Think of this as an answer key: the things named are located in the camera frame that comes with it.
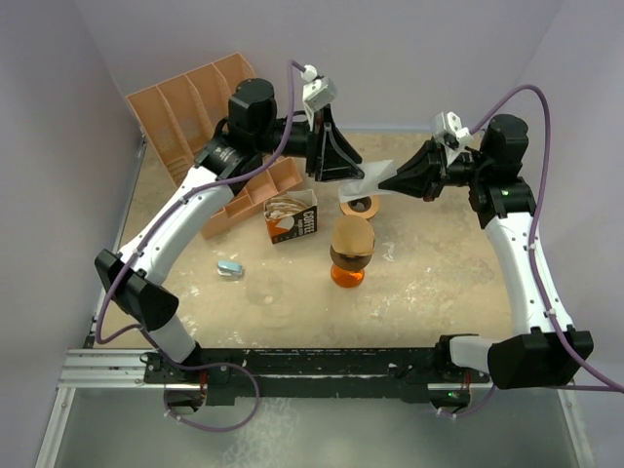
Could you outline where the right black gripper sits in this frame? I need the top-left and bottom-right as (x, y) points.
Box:
(379, 135), (490, 202)

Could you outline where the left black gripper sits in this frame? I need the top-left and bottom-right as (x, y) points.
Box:
(254, 104), (364, 180)

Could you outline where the white paper coffee filter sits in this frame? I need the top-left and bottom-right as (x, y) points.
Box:
(338, 160), (397, 203)

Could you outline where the wooden ring stand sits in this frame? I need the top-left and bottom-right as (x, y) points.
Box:
(340, 195), (380, 219)

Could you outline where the coffee filter box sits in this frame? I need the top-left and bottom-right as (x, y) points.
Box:
(263, 189), (318, 244)

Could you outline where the brown paper coffee filter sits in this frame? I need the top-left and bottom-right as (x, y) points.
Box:
(331, 214), (375, 256)

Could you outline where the blue ribbed coffee dripper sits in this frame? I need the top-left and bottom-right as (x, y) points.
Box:
(330, 247), (374, 272)

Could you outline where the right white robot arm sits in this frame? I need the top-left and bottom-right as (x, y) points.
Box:
(378, 112), (594, 389)

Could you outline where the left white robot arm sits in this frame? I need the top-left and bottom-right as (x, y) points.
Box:
(95, 74), (365, 382)

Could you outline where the orange glass carafe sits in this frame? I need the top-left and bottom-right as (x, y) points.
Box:
(331, 264), (365, 289)

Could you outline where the light blue stapler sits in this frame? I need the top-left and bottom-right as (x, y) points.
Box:
(216, 259), (245, 279)

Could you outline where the peach plastic file organizer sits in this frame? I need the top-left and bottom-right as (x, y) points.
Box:
(127, 53), (303, 240)

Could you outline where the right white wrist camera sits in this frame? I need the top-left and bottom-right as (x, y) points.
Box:
(431, 112), (473, 166)

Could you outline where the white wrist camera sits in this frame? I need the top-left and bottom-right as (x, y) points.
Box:
(300, 64), (337, 130)
(431, 112), (473, 166)

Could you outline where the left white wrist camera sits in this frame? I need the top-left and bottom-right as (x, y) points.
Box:
(300, 64), (337, 130)

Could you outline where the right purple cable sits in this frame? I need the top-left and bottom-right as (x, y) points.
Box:
(436, 84), (624, 420)

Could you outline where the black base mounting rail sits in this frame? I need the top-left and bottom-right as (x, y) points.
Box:
(140, 347), (488, 406)

